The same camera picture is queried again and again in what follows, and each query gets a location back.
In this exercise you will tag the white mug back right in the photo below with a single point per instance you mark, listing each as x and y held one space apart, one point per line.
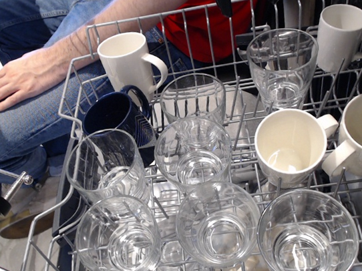
339 37

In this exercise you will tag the clear glass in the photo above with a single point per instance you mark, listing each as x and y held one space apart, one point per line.
216 224
306 230
282 65
194 94
107 163
118 233
194 151

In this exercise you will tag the tall white mug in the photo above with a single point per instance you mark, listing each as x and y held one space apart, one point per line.
126 60

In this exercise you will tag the grey wire dishwasher rack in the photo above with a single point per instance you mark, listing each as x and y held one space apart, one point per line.
328 93

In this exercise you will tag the red shirt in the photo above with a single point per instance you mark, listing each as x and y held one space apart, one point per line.
194 30

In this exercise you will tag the small glass under rack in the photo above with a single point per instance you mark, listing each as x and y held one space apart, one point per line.
174 258

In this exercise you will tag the person's bare forearm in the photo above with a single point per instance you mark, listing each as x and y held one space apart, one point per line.
90 32

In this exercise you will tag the cream mug centre right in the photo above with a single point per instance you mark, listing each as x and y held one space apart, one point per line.
290 145

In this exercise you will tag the person's bare hand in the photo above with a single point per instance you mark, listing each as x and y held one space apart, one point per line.
31 75

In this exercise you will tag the dark blue mug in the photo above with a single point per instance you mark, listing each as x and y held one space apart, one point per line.
127 109

